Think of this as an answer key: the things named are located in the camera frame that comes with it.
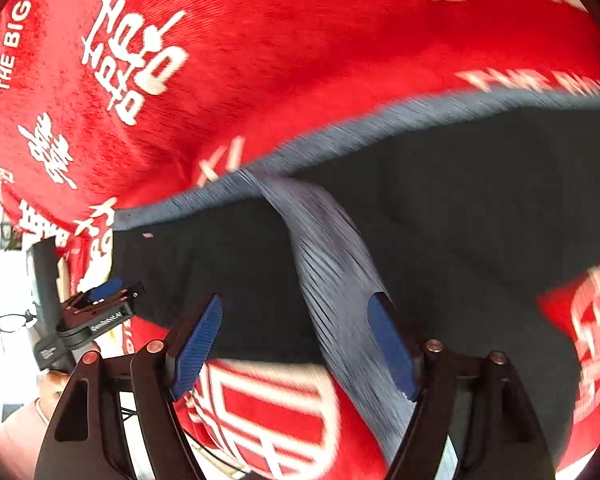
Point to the red blanket white characters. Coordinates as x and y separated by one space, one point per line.
108 106

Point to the black pants patterned waistband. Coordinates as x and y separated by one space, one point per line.
463 210

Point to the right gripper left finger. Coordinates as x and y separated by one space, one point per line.
115 408

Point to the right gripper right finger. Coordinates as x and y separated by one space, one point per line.
478 405

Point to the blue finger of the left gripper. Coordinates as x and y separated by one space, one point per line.
106 290

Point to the left hand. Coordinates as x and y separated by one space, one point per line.
51 385

